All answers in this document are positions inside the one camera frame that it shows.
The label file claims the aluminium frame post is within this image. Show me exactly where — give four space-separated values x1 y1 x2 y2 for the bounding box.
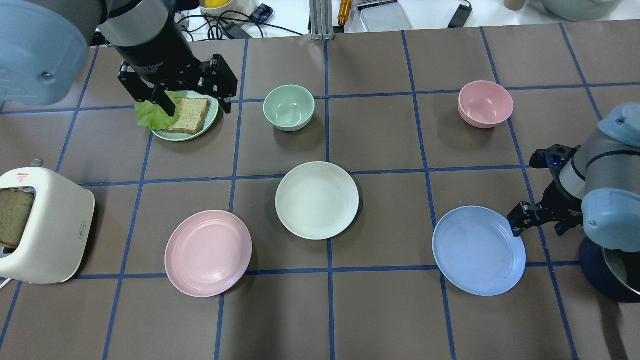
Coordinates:
309 0 335 41

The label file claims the dark blue pot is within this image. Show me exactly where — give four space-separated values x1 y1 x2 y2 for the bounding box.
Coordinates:
579 237 640 304

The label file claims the bread slice in toaster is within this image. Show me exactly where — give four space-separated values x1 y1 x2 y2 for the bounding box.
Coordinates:
0 188 35 249

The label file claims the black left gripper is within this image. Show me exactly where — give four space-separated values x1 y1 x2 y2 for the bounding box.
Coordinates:
114 21 238 117

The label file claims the mint green bowl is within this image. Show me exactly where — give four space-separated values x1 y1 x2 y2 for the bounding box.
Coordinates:
263 84 316 132

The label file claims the white toaster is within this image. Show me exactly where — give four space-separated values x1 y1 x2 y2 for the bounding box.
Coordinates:
0 167 96 284

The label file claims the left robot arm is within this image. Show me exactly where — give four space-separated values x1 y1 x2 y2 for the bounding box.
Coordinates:
0 0 238 116

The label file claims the pink plate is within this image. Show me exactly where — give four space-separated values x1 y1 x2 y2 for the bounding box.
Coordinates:
164 210 253 298

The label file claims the mint green plate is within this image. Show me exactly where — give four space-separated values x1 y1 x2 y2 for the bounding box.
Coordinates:
151 91 220 142

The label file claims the beige bowl with toys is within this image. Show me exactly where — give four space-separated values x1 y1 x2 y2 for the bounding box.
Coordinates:
199 0 258 16

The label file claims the cream white plate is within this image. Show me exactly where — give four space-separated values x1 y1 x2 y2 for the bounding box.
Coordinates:
275 161 361 240

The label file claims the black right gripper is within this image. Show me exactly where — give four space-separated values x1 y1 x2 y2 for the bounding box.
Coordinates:
507 145 584 238

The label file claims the pink bowl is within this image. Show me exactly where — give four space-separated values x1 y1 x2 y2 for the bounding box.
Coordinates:
457 80 514 129

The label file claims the bread slice on plate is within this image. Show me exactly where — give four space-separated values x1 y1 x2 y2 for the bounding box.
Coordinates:
163 96 211 135

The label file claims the black power adapter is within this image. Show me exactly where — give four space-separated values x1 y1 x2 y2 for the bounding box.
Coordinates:
447 4 473 28

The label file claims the blue plate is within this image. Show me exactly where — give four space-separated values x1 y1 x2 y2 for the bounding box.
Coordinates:
432 206 527 297

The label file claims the green lettuce leaf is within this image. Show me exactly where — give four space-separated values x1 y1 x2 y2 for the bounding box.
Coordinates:
134 91 179 131

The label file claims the orange screwdriver handle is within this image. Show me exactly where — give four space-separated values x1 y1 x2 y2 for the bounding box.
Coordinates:
337 0 353 27

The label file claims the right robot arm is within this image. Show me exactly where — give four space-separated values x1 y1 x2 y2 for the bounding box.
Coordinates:
507 102 640 253

